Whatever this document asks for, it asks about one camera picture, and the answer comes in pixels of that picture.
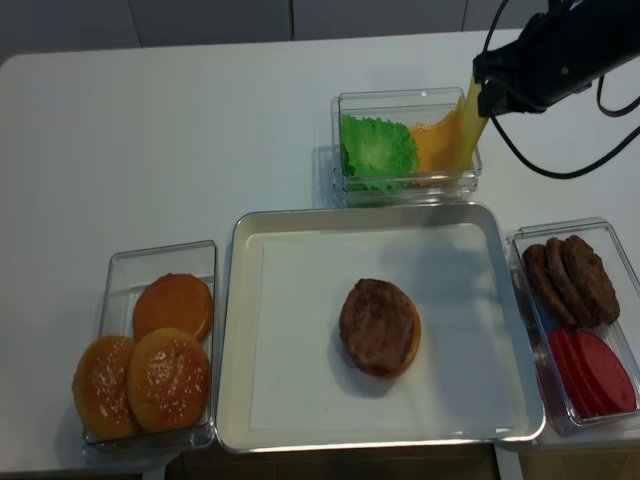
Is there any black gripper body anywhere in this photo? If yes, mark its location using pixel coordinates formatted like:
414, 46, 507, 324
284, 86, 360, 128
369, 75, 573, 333
473, 1, 639, 114

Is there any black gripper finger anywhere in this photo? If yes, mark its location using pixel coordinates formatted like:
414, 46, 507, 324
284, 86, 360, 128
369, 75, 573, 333
477, 82, 505, 117

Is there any yellow cheese slice top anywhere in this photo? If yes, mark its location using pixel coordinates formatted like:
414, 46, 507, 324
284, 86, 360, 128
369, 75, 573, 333
459, 77, 488, 170

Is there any yellow cheese slice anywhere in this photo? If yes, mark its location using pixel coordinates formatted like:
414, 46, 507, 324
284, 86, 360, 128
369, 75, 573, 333
459, 77, 488, 170
409, 110, 469, 174

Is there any clear lettuce cheese container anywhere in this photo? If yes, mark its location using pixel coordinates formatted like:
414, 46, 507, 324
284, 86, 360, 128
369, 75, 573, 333
331, 88, 482, 207

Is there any green lettuce leaf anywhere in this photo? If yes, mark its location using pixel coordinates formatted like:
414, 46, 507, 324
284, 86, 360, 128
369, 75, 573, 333
340, 115, 419, 190

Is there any yellow cheese slice lower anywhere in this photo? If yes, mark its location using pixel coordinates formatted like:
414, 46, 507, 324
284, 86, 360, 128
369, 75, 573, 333
409, 110, 469, 174

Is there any brown patty right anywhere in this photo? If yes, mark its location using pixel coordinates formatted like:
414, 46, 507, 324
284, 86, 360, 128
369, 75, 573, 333
561, 235, 620, 325

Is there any brown patty left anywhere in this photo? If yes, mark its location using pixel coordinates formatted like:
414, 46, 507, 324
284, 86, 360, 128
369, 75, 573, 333
522, 244, 577, 330

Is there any clear patty tomato container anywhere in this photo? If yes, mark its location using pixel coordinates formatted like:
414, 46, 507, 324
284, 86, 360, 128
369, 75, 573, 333
508, 217, 639, 443

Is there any brown patty middle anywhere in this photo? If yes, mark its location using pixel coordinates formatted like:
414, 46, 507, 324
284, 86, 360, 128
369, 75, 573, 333
545, 237, 599, 328

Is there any brown meat patty on bun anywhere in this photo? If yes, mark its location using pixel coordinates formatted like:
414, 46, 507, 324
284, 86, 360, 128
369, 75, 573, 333
339, 279, 413, 379

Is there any bottom burger bun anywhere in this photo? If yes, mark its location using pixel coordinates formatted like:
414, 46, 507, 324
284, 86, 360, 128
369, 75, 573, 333
385, 300, 422, 379

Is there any silver metal tray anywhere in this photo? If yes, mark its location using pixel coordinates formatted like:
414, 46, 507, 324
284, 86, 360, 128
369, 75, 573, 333
216, 203, 545, 452

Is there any red tomato slice front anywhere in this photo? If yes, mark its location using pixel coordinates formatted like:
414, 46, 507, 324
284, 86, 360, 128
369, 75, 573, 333
572, 330, 636, 416

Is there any red tomato slice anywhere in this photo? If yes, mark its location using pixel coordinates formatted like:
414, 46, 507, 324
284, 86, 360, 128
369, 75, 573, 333
572, 330, 636, 416
549, 329, 597, 419

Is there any red tomato slice back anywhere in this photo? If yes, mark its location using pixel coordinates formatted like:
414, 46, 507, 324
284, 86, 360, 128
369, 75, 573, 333
549, 329, 597, 419

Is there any plain bun half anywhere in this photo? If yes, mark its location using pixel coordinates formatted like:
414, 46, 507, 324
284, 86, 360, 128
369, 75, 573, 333
133, 274, 214, 341

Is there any sesame bun top right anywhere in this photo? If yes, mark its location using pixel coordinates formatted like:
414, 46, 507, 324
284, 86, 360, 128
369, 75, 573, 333
127, 327, 210, 433

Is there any sesame bun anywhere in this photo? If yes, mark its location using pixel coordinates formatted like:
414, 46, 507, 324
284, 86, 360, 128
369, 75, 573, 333
127, 327, 210, 433
72, 335, 140, 440

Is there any clear bun container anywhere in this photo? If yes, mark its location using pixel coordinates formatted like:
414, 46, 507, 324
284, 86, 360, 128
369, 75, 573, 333
83, 240, 217, 460

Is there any sesame bun top left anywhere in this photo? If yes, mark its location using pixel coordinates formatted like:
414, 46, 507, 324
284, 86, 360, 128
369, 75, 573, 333
72, 335, 140, 440

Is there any black cable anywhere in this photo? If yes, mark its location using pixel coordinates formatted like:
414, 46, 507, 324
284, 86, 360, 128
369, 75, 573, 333
480, 0, 640, 179

